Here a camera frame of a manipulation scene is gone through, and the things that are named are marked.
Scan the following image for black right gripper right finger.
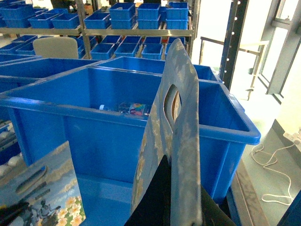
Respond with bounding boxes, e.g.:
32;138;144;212
201;186;236;226

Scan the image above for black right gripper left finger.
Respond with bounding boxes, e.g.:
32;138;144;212
125;155;171;226

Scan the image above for blue bin left neighbour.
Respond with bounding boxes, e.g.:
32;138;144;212
0;57;99;165

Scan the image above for grey office chair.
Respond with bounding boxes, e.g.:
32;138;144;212
32;37;79;59

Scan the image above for large blue plastic bin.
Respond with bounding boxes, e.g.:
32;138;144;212
0;67;261;226

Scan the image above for white power strip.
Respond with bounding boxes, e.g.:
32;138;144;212
283;130;301;145

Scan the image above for flower gift bag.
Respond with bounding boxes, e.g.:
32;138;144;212
0;142;86;226
131;39;203;226

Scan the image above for colourful items inside bin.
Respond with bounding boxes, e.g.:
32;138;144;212
99;102;151;117

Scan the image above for white power cable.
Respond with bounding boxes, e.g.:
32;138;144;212
251;141;297;206

